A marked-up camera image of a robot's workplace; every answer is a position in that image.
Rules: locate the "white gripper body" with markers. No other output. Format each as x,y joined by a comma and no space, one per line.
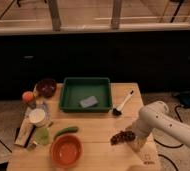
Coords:
137,144

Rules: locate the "dark purple grape bunch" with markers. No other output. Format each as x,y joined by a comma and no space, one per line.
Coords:
122,137

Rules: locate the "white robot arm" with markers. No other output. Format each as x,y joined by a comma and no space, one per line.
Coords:
155,116

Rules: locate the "red orange bowl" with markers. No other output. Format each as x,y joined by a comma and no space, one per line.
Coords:
65,151

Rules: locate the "dark maroon bowl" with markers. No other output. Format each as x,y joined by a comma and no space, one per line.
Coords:
46,87

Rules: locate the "blue grey sponge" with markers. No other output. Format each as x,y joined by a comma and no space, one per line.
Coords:
88,102

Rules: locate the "green cucumber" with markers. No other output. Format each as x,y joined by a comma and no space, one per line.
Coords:
72,129

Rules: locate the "dark blue floor device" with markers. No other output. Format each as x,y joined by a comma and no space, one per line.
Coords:
184,99

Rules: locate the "green plastic tray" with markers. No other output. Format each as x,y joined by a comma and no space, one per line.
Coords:
76,89

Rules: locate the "light green cup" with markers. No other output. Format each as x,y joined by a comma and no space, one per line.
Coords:
41,136

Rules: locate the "white cup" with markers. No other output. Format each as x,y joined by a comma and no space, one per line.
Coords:
37,117

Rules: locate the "wooden block with black edge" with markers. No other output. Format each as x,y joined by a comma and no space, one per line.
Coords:
24,132

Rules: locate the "orange ball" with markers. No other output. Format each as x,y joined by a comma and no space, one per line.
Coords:
28,96

